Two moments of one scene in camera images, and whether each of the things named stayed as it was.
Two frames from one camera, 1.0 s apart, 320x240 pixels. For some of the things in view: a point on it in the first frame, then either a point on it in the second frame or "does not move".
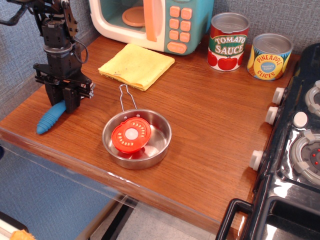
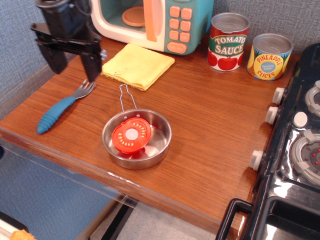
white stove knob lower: (255, 159) does not move
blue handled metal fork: (51, 117) does not move
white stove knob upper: (278, 95) does not move
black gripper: (62, 74) -> (68, 27)
